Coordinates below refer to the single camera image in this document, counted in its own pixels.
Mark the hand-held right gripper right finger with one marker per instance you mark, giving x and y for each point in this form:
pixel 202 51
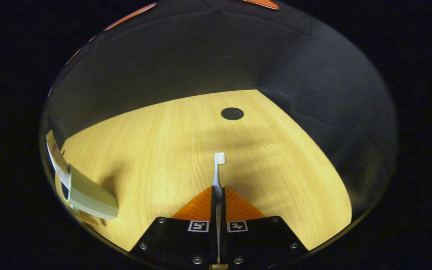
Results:
pixel 224 240

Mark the pale green cup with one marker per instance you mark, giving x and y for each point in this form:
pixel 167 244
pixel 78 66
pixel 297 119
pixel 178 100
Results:
pixel 92 198

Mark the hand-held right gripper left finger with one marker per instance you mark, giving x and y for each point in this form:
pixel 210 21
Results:
pixel 213 240

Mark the white toothbrush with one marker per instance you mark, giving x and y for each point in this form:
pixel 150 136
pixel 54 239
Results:
pixel 219 158

